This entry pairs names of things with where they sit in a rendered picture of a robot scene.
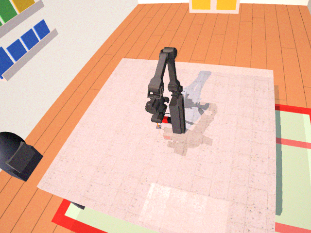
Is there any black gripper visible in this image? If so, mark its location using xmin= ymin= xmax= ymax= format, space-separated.
xmin=151 ymin=97 xmax=170 ymax=123

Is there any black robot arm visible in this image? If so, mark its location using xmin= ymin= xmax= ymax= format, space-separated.
xmin=145 ymin=47 xmax=183 ymax=114

